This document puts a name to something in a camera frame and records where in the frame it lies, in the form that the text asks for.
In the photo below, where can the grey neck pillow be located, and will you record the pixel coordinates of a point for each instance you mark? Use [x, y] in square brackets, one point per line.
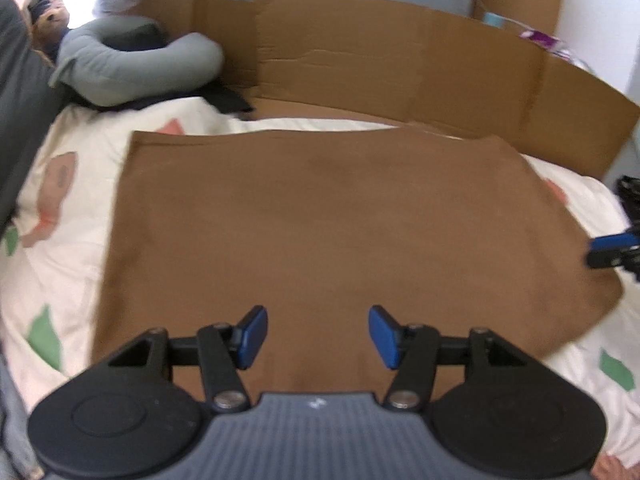
[100, 80]

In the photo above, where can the brown printed t-shirt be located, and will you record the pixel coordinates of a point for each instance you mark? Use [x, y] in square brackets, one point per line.
[325, 220]

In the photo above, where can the black cloth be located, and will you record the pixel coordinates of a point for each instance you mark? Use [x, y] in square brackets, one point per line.
[225, 100]

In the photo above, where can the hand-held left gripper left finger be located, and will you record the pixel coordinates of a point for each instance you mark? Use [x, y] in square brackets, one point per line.
[252, 332]

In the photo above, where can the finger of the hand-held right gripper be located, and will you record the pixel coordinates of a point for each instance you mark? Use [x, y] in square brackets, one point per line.
[610, 244]

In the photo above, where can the black folded garment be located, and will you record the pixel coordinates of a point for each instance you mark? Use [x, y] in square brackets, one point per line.
[631, 195]

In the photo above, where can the white bottle with blue cap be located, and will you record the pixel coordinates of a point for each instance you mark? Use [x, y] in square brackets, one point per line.
[494, 17]

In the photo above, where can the cream bear print blanket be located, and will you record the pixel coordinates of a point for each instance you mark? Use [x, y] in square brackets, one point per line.
[75, 240]

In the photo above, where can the grey-blue garment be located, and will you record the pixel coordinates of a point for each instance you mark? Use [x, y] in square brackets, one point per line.
[12, 410]

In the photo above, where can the folded cardboard sheet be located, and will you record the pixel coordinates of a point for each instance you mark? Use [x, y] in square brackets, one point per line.
[375, 60]

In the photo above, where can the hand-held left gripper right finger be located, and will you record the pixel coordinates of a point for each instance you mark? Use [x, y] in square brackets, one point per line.
[385, 335]

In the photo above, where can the dark grey pillow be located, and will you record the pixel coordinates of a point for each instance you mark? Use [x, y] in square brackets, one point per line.
[20, 110]

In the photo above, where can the purple packet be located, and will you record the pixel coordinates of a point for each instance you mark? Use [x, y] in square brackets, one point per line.
[537, 37]

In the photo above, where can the teddy bear plush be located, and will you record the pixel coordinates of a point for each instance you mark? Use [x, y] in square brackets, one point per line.
[50, 15]

